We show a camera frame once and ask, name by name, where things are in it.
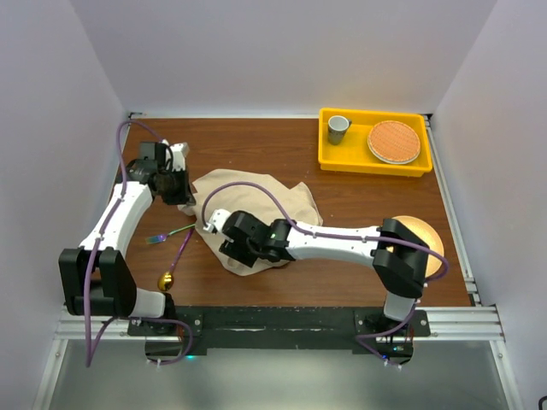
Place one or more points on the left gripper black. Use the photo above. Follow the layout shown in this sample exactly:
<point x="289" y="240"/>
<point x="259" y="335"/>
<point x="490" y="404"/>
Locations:
<point x="185" y="196"/>

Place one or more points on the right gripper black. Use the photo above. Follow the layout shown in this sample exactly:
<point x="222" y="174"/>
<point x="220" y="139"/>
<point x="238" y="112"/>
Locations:
<point x="234" y="250"/>

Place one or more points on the beige cloth napkin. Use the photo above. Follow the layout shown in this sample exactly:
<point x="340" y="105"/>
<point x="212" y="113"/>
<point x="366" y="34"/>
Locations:
<point x="254" y="193"/>

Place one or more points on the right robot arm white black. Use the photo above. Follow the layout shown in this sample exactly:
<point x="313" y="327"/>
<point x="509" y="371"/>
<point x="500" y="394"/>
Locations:
<point x="397" y="255"/>

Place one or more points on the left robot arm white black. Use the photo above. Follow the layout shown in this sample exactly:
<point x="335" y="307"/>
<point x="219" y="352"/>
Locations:
<point x="96" y="279"/>

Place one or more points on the iridescent fork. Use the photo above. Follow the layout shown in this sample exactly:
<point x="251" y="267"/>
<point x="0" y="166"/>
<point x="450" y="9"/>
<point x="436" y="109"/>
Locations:
<point x="160" y="238"/>

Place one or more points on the gold purple spoon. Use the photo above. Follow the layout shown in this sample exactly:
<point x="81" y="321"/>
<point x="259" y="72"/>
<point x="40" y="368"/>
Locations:
<point x="166" y="280"/>

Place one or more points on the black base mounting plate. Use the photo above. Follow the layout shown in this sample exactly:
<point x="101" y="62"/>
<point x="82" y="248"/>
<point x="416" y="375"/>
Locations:
<point x="361" y="330"/>

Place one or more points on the grey ceramic mug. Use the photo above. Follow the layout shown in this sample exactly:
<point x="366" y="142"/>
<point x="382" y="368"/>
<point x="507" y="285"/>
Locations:
<point x="337" y="127"/>

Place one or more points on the yellow plastic tray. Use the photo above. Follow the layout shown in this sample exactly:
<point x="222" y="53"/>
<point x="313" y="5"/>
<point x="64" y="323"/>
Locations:
<point x="352" y="154"/>

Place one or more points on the orange woven coaster plate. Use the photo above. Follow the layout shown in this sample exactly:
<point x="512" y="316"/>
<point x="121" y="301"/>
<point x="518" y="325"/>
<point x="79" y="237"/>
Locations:
<point x="394" y="142"/>

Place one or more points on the golden round plate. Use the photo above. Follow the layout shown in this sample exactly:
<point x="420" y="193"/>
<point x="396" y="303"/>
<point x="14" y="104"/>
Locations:
<point x="430" y="236"/>

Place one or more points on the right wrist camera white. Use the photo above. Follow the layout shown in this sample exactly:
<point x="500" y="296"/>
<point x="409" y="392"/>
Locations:
<point x="216" y="221"/>

